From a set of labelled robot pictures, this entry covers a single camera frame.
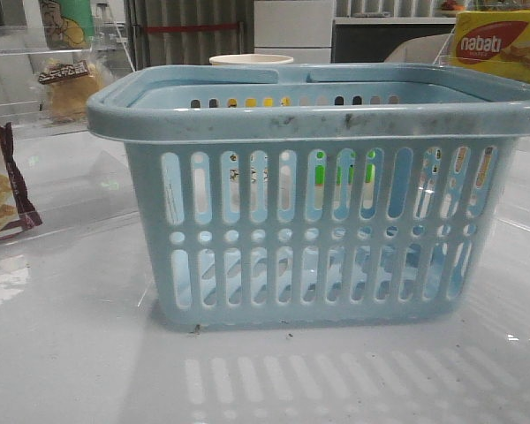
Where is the brown biscuit snack packet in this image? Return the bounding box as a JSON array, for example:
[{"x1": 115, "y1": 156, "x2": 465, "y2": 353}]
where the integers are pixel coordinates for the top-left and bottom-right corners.
[{"x1": 0, "y1": 124, "x2": 42, "y2": 240}]

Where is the bread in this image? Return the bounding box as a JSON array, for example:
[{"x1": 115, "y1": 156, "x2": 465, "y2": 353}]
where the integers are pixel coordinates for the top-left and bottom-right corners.
[{"x1": 37, "y1": 59, "x2": 105, "y2": 123}]

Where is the white dark cabinet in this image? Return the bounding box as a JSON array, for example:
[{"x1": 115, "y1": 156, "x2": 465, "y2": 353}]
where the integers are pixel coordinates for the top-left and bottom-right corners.
[{"x1": 254, "y1": 1, "x2": 455, "y2": 64}]

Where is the grey armchair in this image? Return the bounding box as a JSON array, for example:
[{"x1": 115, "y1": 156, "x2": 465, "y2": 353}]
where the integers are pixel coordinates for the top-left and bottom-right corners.
[{"x1": 384, "y1": 34, "x2": 451, "y2": 64}]

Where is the light blue plastic basket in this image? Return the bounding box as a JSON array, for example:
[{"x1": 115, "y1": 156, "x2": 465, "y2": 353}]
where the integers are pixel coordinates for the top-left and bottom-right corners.
[{"x1": 87, "y1": 63, "x2": 530, "y2": 329}]

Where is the clear acrylic display shelf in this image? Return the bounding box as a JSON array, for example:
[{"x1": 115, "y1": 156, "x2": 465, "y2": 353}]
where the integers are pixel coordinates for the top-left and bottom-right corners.
[{"x1": 0, "y1": 22, "x2": 134, "y2": 139}]

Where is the plate of fruit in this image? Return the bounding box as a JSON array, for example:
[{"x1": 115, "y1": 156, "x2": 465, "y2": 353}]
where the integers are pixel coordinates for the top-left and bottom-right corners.
[{"x1": 440, "y1": 0, "x2": 466, "y2": 12}]

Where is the yellow popcorn paper cup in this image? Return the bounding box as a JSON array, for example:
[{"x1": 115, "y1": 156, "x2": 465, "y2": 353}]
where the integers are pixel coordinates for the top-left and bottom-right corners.
[{"x1": 209, "y1": 53, "x2": 294, "y2": 66}]

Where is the green cartoon drink can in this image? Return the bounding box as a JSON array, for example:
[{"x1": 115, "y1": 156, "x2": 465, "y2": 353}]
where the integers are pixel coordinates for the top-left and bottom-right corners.
[{"x1": 39, "y1": 0, "x2": 95, "y2": 49}]

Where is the yellow nabati wafer box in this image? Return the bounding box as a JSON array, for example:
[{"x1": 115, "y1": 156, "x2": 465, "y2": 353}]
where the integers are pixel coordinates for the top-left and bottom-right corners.
[{"x1": 450, "y1": 10, "x2": 530, "y2": 84}]

